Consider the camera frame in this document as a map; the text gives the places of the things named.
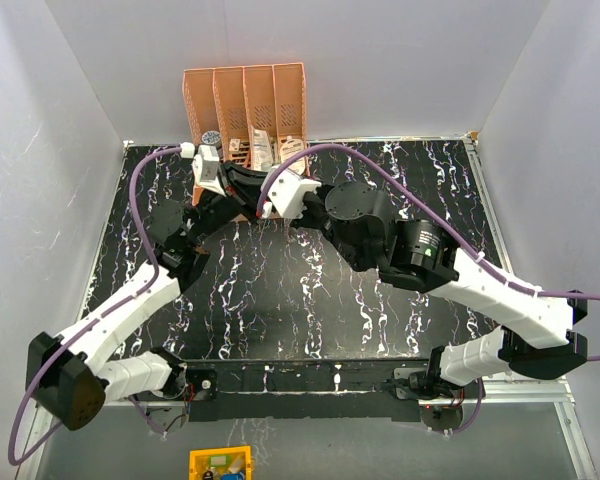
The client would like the white tube package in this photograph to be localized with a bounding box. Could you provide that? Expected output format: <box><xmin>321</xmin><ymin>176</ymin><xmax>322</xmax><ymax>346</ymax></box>
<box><xmin>251</xmin><ymin>128</ymin><xmax>274</xmax><ymax>172</ymax></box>

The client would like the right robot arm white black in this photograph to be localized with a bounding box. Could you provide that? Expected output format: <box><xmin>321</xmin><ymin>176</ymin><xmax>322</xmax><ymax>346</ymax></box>
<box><xmin>288</xmin><ymin>181</ymin><xmax>588</xmax><ymax>399</ymax></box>

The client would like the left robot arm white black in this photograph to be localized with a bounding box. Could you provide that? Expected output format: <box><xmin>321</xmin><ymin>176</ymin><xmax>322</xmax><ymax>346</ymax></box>
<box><xmin>26</xmin><ymin>159</ymin><xmax>267</xmax><ymax>431</ymax></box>

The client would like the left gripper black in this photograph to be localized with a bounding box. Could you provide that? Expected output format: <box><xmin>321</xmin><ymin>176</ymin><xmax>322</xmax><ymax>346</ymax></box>
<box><xmin>187</xmin><ymin>161</ymin><xmax>271</xmax><ymax>246</ymax></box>

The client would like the orange desk file organizer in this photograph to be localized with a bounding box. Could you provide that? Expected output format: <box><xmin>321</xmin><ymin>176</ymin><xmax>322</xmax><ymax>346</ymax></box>
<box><xmin>182</xmin><ymin>62</ymin><xmax>311</xmax><ymax>206</ymax></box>

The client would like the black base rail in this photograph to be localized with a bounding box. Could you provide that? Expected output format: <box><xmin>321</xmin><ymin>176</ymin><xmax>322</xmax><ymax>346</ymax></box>
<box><xmin>181</xmin><ymin>358</ymin><xmax>426</xmax><ymax>422</ymax></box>

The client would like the small card box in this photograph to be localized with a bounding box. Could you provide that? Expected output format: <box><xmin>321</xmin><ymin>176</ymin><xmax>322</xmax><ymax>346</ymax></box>
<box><xmin>229</xmin><ymin>138</ymin><xmax>241</xmax><ymax>153</ymax></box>

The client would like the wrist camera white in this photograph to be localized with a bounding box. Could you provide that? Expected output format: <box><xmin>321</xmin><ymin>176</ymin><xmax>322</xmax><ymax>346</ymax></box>
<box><xmin>192</xmin><ymin>145</ymin><xmax>226</xmax><ymax>196</ymax></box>
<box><xmin>260</xmin><ymin>169</ymin><xmax>321</xmax><ymax>219</ymax></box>

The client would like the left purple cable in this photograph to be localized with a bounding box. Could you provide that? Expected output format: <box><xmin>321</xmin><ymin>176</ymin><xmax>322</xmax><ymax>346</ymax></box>
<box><xmin>7</xmin><ymin>143</ymin><xmax>196</xmax><ymax>466</ymax></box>

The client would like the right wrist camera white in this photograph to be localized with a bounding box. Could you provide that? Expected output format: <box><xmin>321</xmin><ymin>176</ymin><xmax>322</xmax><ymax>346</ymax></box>
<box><xmin>260</xmin><ymin>169</ymin><xmax>321</xmax><ymax>219</ymax></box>

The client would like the white label pouch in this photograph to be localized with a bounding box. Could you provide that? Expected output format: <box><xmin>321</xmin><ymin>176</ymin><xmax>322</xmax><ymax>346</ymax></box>
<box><xmin>279</xmin><ymin>136</ymin><xmax>306</xmax><ymax>163</ymax></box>

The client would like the round tin jar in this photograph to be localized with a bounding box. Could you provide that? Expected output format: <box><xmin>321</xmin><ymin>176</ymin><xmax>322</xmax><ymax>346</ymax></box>
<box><xmin>201</xmin><ymin>130</ymin><xmax>222</xmax><ymax>152</ymax></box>

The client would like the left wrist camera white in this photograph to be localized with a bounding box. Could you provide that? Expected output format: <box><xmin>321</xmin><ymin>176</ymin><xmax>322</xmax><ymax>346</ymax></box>
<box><xmin>192</xmin><ymin>145</ymin><xmax>226</xmax><ymax>196</ymax></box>

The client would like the yellow box with parts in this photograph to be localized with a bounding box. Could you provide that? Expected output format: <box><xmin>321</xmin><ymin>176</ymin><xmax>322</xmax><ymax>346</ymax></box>
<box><xmin>188</xmin><ymin>445</ymin><xmax>254</xmax><ymax>480</ymax></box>

